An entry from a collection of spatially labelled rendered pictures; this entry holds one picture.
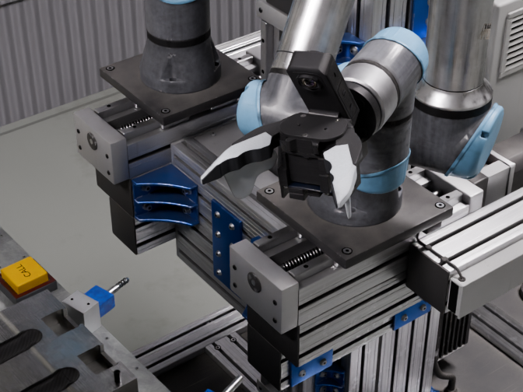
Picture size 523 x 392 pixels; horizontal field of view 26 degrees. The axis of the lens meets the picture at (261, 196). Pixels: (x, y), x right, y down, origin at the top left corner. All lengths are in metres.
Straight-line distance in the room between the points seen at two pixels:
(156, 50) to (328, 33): 0.70
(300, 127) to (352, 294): 0.68
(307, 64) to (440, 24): 0.44
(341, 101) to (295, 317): 0.64
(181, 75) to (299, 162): 0.90
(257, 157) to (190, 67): 0.91
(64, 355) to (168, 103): 0.53
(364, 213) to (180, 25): 0.52
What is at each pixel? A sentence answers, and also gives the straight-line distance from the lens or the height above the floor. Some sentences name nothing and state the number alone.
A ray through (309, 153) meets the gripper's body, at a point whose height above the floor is 1.45.
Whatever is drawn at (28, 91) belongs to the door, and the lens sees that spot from 3.99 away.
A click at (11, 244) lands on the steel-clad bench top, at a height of 0.80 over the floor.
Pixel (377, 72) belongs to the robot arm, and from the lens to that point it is 1.26.
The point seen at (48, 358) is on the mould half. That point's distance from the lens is 1.76.
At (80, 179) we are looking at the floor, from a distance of 3.69.
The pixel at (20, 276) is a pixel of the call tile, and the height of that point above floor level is 0.84.
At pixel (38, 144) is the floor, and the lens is 3.89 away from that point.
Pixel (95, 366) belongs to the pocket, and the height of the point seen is 0.86.
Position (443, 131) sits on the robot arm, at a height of 1.24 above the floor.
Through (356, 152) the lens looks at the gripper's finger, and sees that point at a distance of 1.12.
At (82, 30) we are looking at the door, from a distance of 4.00.
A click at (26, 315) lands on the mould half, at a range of 1.84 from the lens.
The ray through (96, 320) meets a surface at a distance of 1.91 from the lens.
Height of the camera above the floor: 2.09
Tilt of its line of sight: 36 degrees down
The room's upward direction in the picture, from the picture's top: straight up
